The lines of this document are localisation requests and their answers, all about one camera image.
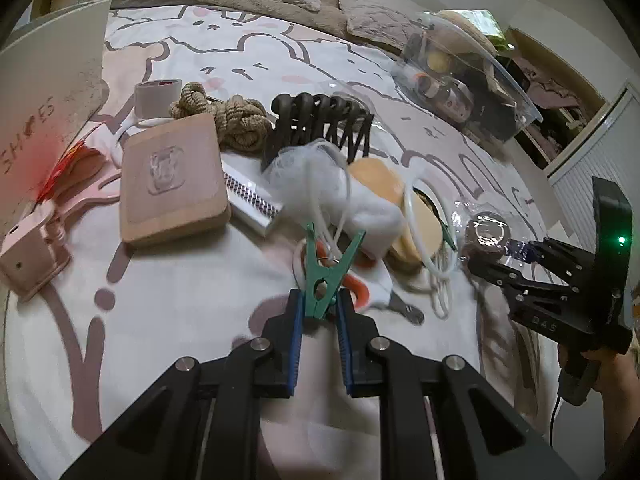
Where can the green snack packet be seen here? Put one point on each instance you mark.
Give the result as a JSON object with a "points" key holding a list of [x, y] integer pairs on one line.
{"points": [[482, 22]]}

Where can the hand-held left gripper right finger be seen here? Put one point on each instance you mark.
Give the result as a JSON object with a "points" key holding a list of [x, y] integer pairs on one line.
{"points": [[346, 345]]}

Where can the white mesh net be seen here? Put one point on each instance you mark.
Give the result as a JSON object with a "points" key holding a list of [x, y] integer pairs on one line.
{"points": [[310, 175]]}

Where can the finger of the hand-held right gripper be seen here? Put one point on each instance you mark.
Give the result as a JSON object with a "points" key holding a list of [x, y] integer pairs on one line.
{"points": [[550, 260], [540, 320]]}

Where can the brown fuzzy blanket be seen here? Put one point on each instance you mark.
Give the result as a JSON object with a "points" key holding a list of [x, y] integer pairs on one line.
{"points": [[329, 5]]}

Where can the white slatted door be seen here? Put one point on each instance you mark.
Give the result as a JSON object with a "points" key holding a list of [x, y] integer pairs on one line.
{"points": [[595, 155]]}

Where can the green clothespin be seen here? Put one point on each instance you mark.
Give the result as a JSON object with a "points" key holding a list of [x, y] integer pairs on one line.
{"points": [[447, 237], [325, 280]]}

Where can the clear plastic storage bin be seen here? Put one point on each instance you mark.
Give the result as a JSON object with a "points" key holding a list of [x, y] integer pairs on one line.
{"points": [[465, 85]]}

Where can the person's right forearm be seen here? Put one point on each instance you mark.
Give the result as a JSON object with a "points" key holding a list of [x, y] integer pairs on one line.
{"points": [[622, 430]]}

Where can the white rubber loops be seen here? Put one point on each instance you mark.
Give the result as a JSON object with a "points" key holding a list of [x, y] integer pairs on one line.
{"points": [[441, 297]]}

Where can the grey tape roll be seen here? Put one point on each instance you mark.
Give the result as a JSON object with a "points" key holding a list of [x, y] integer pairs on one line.
{"points": [[157, 96]]}

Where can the red packet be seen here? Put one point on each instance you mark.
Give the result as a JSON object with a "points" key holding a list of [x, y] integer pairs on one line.
{"points": [[70, 165]]}

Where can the white cardboard box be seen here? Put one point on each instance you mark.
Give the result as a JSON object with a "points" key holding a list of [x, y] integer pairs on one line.
{"points": [[50, 85]]}

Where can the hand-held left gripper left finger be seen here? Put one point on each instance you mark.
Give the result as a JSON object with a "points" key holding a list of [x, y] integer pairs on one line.
{"points": [[296, 340]]}

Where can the person's right hand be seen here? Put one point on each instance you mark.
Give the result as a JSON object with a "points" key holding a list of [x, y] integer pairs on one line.
{"points": [[612, 367]]}

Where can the pink plastic holder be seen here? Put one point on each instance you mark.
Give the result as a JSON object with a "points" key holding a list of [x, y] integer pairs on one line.
{"points": [[40, 245]]}

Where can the wall niche with clothes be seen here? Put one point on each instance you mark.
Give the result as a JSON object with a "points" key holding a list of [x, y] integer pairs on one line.
{"points": [[560, 90]]}

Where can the black hair claw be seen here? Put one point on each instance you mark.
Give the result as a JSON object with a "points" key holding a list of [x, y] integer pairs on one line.
{"points": [[320, 122]]}

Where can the square wooden box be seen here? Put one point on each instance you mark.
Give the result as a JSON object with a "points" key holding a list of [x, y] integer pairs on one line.
{"points": [[170, 180]]}

